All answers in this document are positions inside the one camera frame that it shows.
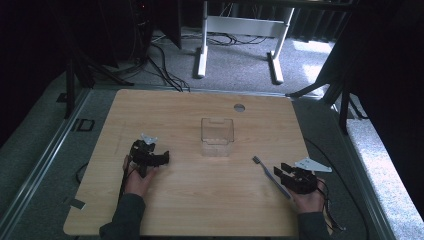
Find person's left hand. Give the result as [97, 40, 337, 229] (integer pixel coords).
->
[122, 154, 160, 199]

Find black floor bracket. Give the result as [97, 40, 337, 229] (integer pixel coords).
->
[70, 117, 96, 133]

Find clear plastic container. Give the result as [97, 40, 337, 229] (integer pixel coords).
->
[200, 117, 235, 158]

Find metal floor rail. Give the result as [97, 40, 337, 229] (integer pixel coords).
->
[0, 88, 92, 231]

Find white desk frame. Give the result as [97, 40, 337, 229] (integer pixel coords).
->
[194, 0, 296, 85]

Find grey toothbrush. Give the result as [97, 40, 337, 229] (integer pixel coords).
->
[252, 155, 293, 201]

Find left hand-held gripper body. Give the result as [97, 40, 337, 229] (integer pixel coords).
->
[129, 133, 158, 179]

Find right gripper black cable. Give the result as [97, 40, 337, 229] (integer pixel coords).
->
[315, 179, 346, 233]

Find grey tape piece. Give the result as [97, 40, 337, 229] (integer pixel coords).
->
[63, 197, 87, 211]

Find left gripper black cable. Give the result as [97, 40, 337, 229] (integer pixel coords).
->
[117, 162, 138, 202]

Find short black cable loop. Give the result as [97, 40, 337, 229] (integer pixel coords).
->
[75, 162, 90, 185]

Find long black cable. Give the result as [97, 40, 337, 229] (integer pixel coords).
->
[303, 137, 371, 240]

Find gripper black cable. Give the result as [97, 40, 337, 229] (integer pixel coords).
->
[315, 179, 346, 233]
[117, 162, 138, 202]

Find black computer tower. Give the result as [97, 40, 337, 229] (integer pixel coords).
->
[128, 0, 155, 63]

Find person's right hand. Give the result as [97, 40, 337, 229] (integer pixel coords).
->
[288, 178, 327, 215]

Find black metal stand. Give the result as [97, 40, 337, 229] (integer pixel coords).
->
[285, 74, 369, 135]

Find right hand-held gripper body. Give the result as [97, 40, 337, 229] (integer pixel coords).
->
[283, 157, 333, 195]

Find black tripod stand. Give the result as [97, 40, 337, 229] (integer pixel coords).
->
[63, 49, 135, 120]

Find cables under white desk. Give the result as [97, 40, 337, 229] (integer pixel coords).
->
[205, 30, 270, 47]

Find black floor cable bundle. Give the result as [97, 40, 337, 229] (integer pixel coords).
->
[146, 42, 192, 93]

